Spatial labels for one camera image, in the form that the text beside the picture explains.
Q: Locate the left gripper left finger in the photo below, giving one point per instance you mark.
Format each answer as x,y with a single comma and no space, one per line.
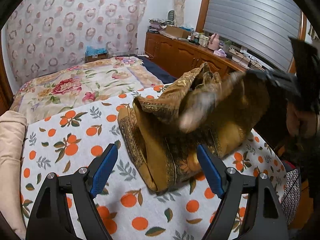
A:
100,169

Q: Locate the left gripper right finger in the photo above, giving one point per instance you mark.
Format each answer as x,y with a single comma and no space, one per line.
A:
213,169

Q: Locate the brown patterned garment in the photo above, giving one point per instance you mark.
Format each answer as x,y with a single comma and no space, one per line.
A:
162,135

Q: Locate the white orange-print sheet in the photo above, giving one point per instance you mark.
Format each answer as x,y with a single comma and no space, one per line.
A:
65,142

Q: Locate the grey window roller blind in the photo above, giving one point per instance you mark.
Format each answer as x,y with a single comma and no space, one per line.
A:
263,26

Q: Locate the floral pink rose blanket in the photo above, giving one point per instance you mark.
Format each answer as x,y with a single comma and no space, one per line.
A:
61,91

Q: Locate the pink tissue pack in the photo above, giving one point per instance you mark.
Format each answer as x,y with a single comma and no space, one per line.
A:
220,53

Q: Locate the beige pillow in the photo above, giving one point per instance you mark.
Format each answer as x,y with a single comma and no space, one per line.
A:
13,126

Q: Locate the pink kettle jug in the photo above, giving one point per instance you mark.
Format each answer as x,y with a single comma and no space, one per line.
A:
214,42

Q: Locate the navy blue blanket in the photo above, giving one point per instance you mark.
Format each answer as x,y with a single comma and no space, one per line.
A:
157,71

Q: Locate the long wooden sideboard cabinet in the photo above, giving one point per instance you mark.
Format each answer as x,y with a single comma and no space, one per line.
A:
177,57

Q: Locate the blue item in box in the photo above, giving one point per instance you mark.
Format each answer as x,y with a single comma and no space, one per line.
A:
94,54

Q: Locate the cardboard box on sideboard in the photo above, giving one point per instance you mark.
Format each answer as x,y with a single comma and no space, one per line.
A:
177,32

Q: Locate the pink circle patterned curtain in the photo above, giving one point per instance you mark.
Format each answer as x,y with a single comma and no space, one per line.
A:
46,36

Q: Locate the stack of folded cloths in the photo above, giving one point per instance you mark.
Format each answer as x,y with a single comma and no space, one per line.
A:
156,25

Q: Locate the beige tied window curtain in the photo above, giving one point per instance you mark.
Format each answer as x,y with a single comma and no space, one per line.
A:
180,0

